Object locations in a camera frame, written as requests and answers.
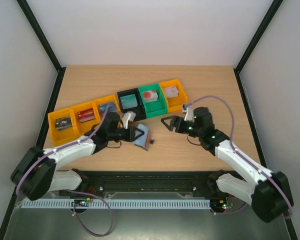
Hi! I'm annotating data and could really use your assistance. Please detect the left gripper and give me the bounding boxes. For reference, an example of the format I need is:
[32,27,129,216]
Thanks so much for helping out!
[108,126,145,143]

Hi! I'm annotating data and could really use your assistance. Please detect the black leather card holder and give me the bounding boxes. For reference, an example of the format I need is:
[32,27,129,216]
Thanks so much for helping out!
[133,123,155,151]

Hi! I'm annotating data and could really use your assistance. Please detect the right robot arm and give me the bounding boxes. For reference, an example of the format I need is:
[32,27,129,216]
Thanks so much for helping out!
[161,106,294,223]

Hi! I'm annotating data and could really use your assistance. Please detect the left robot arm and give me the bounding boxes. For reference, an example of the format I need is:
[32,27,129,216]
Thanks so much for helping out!
[10,111,149,201]

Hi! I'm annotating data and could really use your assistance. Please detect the white patterned card stack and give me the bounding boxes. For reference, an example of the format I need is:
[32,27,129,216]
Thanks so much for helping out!
[163,85,179,99]

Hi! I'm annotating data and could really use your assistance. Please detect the teal card stack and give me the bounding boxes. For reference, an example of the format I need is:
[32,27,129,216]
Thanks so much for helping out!
[120,94,138,110]

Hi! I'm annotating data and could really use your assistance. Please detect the red circle card stack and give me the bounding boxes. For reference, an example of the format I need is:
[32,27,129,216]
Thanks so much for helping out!
[141,89,158,104]

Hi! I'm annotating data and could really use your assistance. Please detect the blue card stack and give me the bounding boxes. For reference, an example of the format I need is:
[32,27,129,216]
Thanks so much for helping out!
[98,101,117,115]

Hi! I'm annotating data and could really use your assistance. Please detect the right yellow bin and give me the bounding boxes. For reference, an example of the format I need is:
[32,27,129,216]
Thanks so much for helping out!
[158,79,188,113]

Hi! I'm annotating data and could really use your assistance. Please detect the green bin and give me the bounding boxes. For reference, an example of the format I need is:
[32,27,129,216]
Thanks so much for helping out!
[138,83,168,118]

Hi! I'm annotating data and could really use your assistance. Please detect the black bin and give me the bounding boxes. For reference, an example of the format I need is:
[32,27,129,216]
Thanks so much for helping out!
[117,88,147,122]

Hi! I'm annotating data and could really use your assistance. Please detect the far left yellow bin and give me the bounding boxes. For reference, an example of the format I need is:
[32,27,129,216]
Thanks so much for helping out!
[47,107,78,146]

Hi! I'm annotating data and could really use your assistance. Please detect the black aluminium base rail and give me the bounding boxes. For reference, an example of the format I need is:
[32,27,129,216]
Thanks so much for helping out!
[73,169,242,197]

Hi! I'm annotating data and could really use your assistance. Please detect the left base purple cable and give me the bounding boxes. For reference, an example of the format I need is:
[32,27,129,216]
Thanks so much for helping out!
[64,188,115,237]

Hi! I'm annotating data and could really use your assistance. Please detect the white slotted cable duct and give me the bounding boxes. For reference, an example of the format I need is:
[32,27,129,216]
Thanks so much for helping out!
[20,198,211,210]

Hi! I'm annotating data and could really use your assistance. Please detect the right frame post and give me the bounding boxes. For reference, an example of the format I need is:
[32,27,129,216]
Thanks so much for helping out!
[234,0,284,76]

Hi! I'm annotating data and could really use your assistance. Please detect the frame post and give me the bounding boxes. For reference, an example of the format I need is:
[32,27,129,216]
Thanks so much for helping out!
[16,0,63,72]
[234,0,284,76]

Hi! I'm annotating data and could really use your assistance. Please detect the left frame post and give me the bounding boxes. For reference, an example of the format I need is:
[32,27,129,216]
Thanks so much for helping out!
[16,0,63,72]

